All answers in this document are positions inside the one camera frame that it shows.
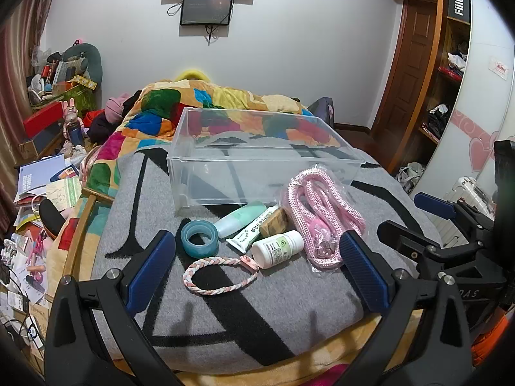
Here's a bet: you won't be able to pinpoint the pink rabbit toy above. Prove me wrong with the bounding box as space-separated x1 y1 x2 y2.
61 98 86 146

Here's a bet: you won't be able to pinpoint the magenta cloth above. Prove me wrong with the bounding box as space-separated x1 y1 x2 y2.
300 363 351 386

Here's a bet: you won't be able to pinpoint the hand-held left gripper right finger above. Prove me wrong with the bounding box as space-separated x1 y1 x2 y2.
339 231 474 386

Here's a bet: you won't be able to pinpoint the small black wall screen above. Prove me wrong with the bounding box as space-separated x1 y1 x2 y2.
179 0 234 27

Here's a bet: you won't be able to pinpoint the white wardrobe door pink hearts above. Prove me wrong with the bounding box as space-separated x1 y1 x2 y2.
424 0 515 196

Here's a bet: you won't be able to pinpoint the yellow pillow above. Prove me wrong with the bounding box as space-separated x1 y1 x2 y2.
173 69 212 85

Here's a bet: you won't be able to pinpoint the pink knitted hat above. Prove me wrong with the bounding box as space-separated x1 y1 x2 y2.
104 93 132 124

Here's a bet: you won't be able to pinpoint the blue tape roll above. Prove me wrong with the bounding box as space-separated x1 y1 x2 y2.
180 220 220 257

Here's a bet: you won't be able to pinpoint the pink white braided strap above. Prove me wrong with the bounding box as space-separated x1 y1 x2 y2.
182 253 259 295

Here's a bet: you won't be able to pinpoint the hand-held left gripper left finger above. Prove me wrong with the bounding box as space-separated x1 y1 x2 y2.
44 230 178 386

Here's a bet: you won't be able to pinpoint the clear plastic storage box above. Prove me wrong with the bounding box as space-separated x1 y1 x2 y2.
166 106 367 216

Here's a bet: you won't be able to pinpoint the pink striped curtain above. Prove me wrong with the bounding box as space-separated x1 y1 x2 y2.
0 0 74 210

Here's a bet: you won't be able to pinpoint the small green bottle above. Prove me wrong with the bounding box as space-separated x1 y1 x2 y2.
213 203 268 239

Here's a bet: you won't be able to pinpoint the dark purple bag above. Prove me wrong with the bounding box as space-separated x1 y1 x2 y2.
309 97 335 124

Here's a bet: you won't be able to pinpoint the yellow bed sheet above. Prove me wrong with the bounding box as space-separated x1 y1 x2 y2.
171 317 424 386

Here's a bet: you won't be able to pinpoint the pile of papers and clutter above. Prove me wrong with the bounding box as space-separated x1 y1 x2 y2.
0 151 87 371

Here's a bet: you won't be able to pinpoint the red flat box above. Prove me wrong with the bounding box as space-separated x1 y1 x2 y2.
23 101 66 138

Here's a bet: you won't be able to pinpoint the blue book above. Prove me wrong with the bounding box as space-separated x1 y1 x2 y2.
17 156 68 201

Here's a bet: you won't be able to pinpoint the pink rope in plastic bag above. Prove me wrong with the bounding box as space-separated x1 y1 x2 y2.
277 163 368 276

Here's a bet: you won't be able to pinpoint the wooden bed frame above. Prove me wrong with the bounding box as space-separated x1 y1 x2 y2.
63 192 110 279

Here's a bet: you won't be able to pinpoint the white ointment tube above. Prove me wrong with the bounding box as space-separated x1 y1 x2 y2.
225 206 285 255

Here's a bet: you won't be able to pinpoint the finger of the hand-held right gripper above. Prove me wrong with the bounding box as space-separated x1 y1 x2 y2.
414 192 495 247
377 220 484 279

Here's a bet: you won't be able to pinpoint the small brown packet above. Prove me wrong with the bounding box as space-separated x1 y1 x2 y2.
259 208 291 239

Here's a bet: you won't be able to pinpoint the orange cloth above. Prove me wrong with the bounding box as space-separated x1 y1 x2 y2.
470 305 515 356

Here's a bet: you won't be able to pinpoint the brown wooden door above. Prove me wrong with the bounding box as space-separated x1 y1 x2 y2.
371 0 440 139

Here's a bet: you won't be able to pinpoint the black printed box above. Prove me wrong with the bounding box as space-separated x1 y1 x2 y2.
446 0 472 23

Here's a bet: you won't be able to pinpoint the white cable bundle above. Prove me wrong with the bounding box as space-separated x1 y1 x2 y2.
395 162 426 190

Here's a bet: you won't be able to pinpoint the white pill bottle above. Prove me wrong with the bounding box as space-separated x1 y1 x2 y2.
251 230 305 270

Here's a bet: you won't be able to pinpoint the grey black patterned blanket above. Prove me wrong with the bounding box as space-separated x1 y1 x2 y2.
90 145 444 375

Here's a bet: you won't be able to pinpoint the grey green neck pillow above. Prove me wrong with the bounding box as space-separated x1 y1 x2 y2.
61 43 104 90

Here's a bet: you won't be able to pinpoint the colourful patchwork quilt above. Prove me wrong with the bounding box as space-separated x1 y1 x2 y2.
52 78 343 259

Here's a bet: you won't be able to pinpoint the wooden wardrobe shelves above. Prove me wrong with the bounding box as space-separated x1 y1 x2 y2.
416 0 472 147

